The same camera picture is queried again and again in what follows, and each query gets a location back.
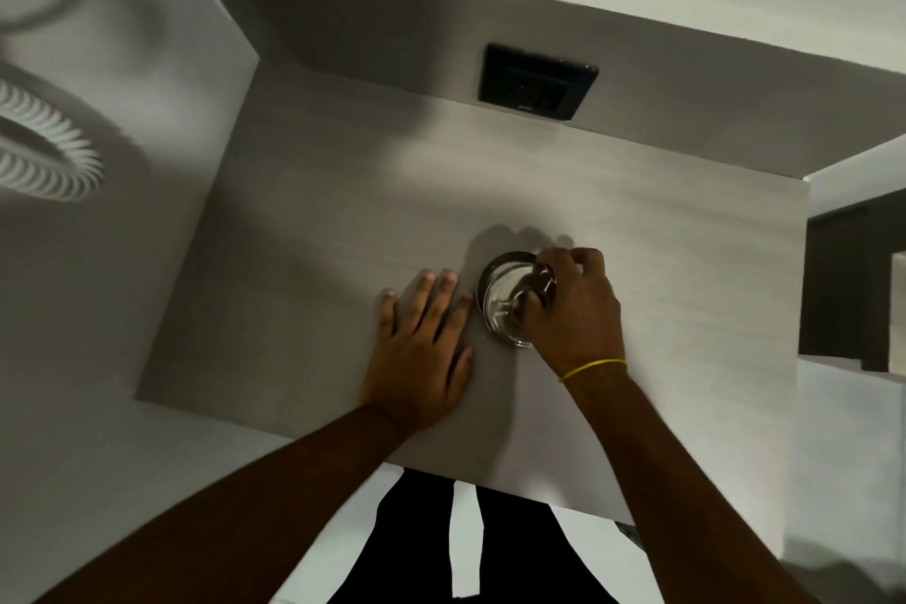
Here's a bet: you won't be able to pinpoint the person's right hand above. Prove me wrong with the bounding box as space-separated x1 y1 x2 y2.
521 247 629 382

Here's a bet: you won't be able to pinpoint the person's left hand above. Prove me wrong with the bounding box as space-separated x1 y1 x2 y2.
360 268 475 433

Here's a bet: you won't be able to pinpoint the clear drinking glass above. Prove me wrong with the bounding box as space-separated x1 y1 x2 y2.
476 251 558 349

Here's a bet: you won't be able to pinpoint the person's left forearm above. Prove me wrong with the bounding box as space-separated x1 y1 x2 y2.
32 404 427 604

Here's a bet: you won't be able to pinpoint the person's right forearm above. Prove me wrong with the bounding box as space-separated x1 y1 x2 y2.
562 366 825 604

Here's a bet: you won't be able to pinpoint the person's black trousers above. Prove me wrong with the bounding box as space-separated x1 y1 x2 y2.
279 468 621 604

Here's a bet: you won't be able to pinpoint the dark wooden furniture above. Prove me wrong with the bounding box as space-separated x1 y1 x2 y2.
798 189 906 375

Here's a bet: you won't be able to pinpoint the yellow wrist string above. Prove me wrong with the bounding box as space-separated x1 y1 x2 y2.
558 359 629 384

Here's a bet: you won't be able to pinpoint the black wall socket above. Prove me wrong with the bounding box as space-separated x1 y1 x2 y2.
478 43 600 122

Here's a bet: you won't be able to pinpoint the white corrugated hose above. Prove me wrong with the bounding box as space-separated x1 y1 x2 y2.
0 78 106 203

